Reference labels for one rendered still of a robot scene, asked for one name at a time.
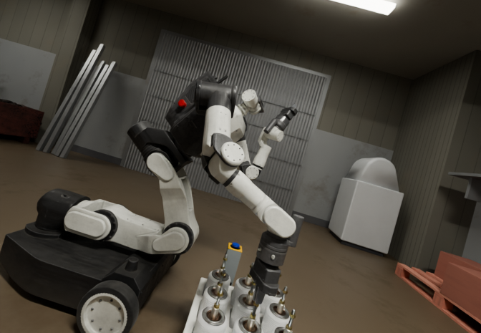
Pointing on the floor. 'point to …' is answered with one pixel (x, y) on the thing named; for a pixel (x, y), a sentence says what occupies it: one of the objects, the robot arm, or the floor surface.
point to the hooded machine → (367, 206)
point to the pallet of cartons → (450, 286)
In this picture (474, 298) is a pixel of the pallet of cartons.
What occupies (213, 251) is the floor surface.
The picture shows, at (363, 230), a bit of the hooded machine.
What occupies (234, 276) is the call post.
